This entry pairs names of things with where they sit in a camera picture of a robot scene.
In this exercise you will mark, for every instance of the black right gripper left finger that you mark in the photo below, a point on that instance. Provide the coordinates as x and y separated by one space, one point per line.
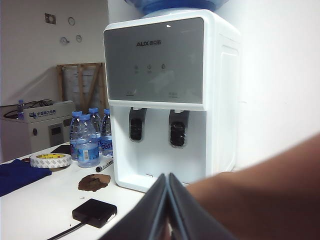
140 220

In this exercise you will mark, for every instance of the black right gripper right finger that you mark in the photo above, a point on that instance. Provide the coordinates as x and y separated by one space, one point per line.
192 220

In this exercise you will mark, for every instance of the bare person forearm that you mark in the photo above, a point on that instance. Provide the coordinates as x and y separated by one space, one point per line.
262 195

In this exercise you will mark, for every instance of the black USB hub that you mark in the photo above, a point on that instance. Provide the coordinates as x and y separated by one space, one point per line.
95 212

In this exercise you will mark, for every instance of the oval brown chipped tabletop patch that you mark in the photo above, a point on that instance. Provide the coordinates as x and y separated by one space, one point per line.
93 183

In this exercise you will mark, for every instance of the white AUX water dispenser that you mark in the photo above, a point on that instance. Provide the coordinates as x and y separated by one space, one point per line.
155 162

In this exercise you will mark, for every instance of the black marker pen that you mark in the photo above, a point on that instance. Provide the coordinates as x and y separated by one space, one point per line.
105 165

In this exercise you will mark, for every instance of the black dispenser tap lever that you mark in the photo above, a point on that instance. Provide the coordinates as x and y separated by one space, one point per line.
177 135
136 130

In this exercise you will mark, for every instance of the water bottle with barcode label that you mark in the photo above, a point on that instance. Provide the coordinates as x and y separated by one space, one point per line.
87 150

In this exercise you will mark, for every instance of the clear water bottle blue cap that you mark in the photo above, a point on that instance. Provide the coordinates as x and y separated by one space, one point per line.
106 135
75 135
95 122

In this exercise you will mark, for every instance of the black flat panel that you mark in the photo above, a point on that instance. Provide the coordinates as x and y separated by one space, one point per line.
61 149

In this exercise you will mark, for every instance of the white tape roll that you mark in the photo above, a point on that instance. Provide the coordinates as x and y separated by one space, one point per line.
50 162

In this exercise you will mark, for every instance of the blue cloth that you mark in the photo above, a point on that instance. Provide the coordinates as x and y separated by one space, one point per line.
17 175

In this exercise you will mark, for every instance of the white cabinet with blue logo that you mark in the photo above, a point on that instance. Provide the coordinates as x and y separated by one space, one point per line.
40 135

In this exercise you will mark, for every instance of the wooden crate with plastic wrap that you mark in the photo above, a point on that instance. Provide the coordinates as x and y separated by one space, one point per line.
60 85

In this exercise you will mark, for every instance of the small water bottle blue cap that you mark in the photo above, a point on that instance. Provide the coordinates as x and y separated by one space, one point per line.
20 110

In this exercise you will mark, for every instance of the blue water jug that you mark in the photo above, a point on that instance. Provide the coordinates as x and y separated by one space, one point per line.
175 6

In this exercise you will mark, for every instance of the dark square wall plate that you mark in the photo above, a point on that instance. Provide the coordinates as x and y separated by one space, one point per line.
50 18

